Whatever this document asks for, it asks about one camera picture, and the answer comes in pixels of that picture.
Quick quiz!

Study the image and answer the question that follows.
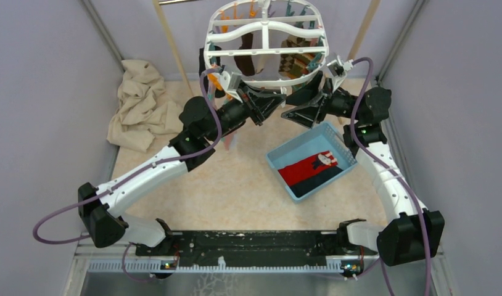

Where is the wooden hanging rack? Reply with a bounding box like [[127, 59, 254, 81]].
[[151, 0, 382, 99]]

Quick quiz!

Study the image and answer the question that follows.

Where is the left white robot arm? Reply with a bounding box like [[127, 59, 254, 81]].
[[78, 83, 286, 255]]

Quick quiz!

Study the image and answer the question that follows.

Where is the light blue plastic basket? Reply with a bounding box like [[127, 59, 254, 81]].
[[266, 121, 357, 203]]

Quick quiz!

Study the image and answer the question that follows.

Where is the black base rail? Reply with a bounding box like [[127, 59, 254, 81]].
[[135, 231, 366, 277]]

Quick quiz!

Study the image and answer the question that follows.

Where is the beige crumpled cloth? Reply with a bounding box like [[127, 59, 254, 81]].
[[107, 59, 183, 152]]

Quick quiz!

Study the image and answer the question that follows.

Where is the orange hanger clip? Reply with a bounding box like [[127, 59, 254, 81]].
[[208, 72, 224, 91]]

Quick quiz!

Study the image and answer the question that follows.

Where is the pink patterned sock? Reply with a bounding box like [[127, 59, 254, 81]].
[[221, 131, 238, 151]]

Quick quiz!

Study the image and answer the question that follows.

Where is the white round clip hanger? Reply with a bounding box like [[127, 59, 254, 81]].
[[202, 1, 329, 88]]

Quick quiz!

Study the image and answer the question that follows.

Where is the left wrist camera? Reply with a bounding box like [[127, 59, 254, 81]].
[[218, 70, 242, 101]]

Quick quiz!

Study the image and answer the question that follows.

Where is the red sock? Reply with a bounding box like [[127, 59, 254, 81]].
[[278, 150, 338, 186]]

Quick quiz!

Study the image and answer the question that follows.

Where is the dark navy sock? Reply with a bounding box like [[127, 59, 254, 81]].
[[289, 166, 343, 199]]

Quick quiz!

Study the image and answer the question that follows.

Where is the green striped sock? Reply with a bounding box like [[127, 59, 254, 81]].
[[288, 52, 321, 79]]

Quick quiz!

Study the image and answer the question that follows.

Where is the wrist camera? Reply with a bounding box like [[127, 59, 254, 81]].
[[326, 55, 354, 92], [218, 70, 242, 101]]

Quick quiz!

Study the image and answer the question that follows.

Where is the dark brown sock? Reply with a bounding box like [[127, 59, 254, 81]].
[[234, 33, 255, 76]]

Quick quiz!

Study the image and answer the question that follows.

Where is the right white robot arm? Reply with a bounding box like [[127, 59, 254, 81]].
[[282, 73, 445, 266]]

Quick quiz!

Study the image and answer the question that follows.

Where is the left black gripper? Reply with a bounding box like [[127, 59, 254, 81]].
[[207, 80, 288, 142]]

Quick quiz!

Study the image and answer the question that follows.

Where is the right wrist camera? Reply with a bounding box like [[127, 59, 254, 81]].
[[326, 55, 354, 92]]

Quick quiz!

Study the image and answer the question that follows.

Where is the black sock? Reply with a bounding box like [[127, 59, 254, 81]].
[[199, 47, 226, 99]]

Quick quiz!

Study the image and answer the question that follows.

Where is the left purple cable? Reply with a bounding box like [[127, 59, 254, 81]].
[[33, 68, 223, 246]]

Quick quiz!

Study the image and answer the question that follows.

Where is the argyle patterned sock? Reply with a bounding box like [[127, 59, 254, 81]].
[[278, 35, 307, 80]]

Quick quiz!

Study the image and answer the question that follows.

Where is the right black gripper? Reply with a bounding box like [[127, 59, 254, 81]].
[[281, 71, 362, 128]]

